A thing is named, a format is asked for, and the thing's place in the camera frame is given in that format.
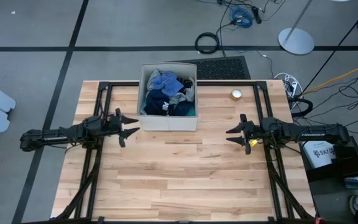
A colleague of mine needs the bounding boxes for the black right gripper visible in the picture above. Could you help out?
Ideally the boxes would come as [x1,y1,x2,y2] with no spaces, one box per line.
[225,113,263,156]

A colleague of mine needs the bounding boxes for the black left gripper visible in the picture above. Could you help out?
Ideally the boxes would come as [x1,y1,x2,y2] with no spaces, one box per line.
[106,108,141,149]

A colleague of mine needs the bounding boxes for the navy Puma boxer shorts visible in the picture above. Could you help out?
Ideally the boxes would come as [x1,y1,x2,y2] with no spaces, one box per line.
[144,89,171,116]

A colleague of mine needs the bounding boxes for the beige fabric storage box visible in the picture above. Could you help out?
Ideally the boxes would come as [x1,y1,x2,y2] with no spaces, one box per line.
[137,62,199,132]

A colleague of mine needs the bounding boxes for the brown tape roll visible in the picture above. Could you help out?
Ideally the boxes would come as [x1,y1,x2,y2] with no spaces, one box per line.
[230,88,243,101]

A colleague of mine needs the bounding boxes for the black perforated floor mat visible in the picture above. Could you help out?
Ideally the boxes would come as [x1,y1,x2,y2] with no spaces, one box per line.
[165,55,251,80]

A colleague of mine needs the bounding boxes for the white printed cardboard box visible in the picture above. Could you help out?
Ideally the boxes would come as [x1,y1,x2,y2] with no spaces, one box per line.
[303,139,337,169]

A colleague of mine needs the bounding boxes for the black equipment cart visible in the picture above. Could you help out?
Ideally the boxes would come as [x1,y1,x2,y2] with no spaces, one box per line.
[300,135,358,206]

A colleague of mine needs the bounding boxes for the silver round-base floor stand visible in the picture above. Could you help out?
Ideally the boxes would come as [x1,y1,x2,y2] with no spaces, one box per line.
[277,0,316,56]

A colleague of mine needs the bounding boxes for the blue printed packet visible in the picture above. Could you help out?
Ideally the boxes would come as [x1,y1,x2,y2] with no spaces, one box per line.
[344,175,358,190]

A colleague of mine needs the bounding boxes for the black aluminium table frame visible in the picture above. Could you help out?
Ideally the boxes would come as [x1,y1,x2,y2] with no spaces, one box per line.
[54,80,316,224]

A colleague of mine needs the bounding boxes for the white cable bundle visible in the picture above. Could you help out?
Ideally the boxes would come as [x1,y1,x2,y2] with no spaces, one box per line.
[273,72,303,97]

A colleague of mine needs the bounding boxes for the thick black cable loop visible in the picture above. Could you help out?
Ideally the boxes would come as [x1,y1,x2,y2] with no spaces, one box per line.
[290,96,314,118]

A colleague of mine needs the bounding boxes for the coiled black cable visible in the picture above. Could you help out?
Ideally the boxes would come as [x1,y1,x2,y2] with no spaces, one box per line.
[194,32,221,55]

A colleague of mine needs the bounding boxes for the yellow floor cable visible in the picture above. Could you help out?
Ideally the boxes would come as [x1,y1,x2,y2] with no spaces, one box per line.
[301,59,358,96]

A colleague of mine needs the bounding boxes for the coiled blue cable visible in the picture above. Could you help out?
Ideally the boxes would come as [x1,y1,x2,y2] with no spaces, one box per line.
[230,7,254,29]

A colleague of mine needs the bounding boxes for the thin black floor cable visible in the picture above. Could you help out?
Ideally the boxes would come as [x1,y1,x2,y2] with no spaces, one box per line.
[337,74,358,110]

